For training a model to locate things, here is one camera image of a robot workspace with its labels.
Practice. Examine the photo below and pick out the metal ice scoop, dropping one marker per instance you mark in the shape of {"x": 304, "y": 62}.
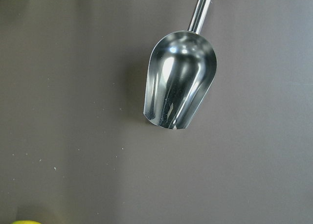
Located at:
{"x": 181, "y": 69}

